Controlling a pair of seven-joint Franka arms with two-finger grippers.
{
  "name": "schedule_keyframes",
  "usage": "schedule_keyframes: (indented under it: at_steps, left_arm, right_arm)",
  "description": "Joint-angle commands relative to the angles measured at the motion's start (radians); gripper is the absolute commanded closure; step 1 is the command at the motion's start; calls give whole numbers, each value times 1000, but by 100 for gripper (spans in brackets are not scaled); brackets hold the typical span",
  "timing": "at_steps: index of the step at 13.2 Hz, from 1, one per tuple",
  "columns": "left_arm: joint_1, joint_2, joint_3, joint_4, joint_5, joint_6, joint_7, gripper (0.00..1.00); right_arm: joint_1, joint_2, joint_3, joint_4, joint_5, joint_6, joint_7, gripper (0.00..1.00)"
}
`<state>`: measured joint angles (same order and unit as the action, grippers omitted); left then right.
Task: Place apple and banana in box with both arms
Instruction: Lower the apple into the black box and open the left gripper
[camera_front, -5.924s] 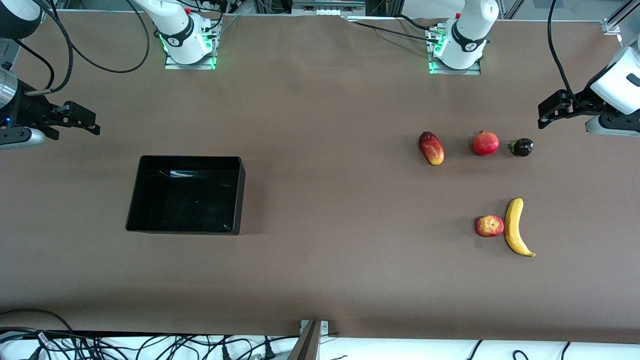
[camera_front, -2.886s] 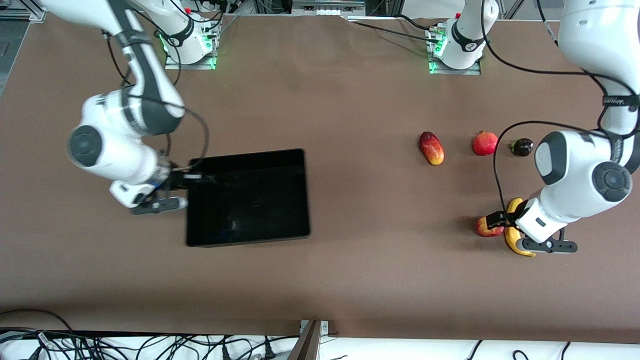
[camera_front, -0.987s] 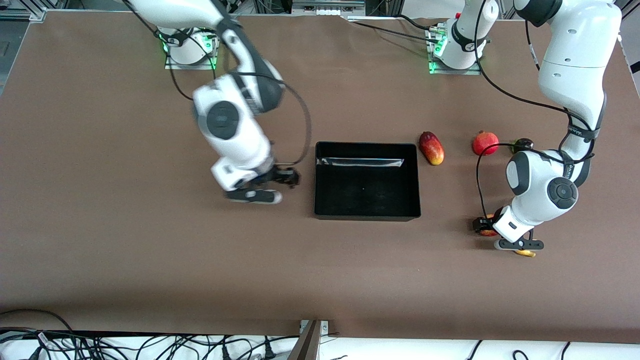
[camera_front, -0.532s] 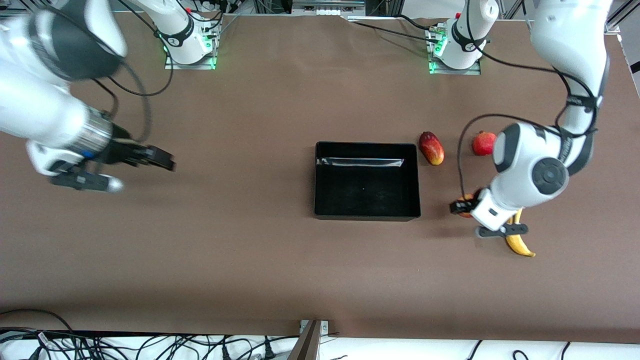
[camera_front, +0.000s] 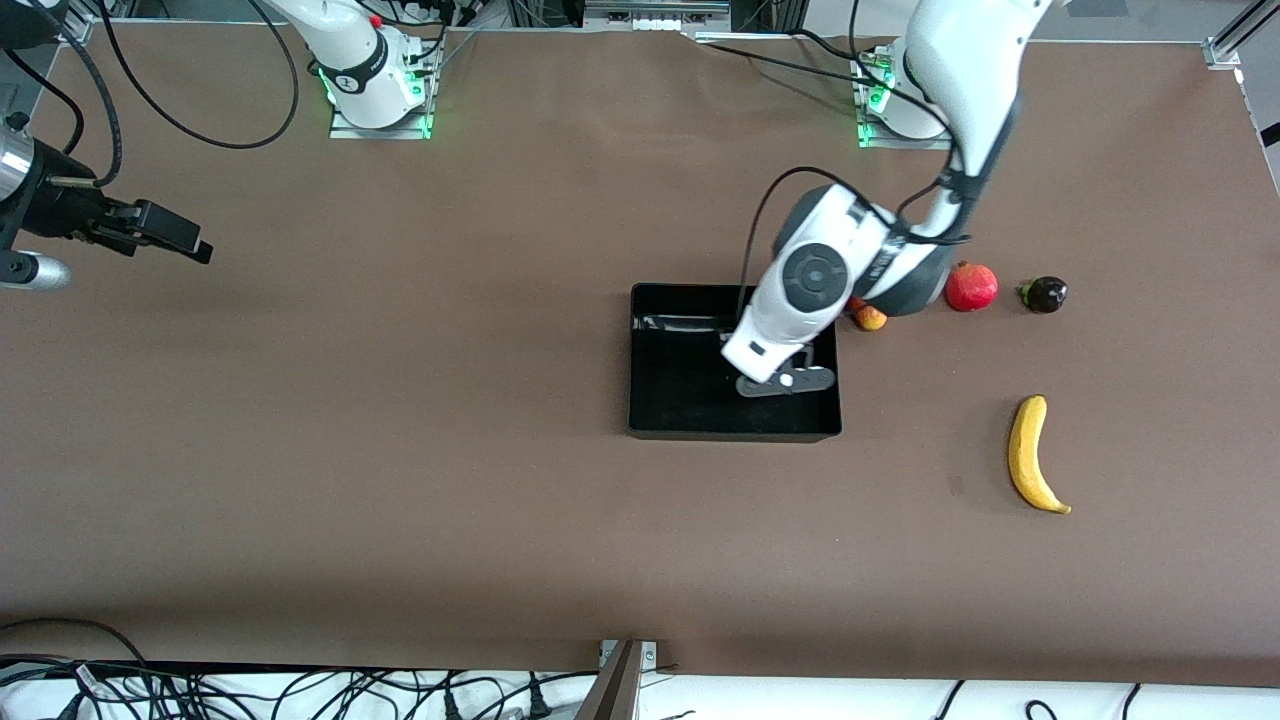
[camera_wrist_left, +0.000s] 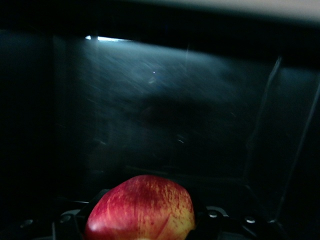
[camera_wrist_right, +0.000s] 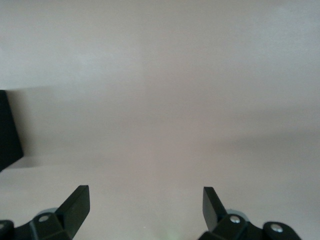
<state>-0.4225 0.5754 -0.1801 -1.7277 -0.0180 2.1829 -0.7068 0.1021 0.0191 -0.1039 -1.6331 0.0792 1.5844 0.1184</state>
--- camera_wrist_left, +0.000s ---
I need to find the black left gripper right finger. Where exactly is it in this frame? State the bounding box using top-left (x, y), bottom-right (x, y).
top-left (194, 205), bottom-right (258, 240)

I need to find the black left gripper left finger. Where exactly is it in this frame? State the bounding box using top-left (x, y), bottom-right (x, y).
top-left (53, 188), bottom-right (111, 240)

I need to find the red yellow apple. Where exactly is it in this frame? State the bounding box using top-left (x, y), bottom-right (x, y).
top-left (84, 174), bottom-right (197, 240)

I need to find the black plastic box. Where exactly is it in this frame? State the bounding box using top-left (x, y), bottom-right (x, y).
top-left (0, 6), bottom-right (320, 240)

